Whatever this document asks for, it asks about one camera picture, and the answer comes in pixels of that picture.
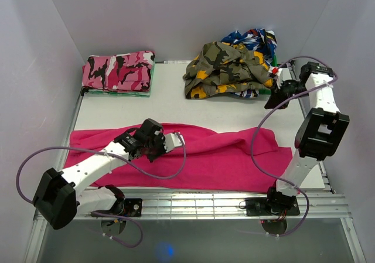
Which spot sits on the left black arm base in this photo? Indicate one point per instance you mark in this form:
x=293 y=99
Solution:
x=121 y=215

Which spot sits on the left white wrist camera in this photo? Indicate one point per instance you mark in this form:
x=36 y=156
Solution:
x=173 y=140

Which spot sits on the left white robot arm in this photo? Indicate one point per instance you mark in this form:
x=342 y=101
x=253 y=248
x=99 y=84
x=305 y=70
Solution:
x=62 y=194

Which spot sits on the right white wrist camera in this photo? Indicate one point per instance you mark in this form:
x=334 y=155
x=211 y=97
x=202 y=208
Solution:
x=277 y=73

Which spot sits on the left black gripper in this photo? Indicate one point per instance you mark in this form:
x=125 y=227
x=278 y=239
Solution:
x=160 y=139

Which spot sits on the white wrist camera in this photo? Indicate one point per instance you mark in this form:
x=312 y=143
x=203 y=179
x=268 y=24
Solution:
x=277 y=73
x=173 y=140

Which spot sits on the magenta pink trousers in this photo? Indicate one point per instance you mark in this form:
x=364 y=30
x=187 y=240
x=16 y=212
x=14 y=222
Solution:
x=211 y=161

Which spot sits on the green plastic bin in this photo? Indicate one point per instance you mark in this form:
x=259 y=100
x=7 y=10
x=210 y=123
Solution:
x=263 y=90

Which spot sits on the olive yellow camouflage trousers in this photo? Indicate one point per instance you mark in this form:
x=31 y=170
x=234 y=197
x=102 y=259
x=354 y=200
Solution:
x=201 y=75

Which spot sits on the blue white camouflage trousers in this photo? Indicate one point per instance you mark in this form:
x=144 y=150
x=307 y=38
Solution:
x=252 y=39

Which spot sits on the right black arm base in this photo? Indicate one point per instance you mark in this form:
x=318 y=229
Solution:
x=273 y=215

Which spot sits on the aluminium front rail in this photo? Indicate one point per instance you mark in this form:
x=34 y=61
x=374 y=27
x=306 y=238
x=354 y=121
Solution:
x=207 y=205

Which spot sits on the pink camouflage folded trousers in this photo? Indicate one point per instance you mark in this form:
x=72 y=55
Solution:
x=118 y=69

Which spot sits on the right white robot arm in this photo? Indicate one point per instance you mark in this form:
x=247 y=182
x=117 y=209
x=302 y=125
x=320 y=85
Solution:
x=318 y=136

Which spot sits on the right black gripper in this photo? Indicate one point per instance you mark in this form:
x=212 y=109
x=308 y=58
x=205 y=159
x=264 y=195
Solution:
x=275 y=98

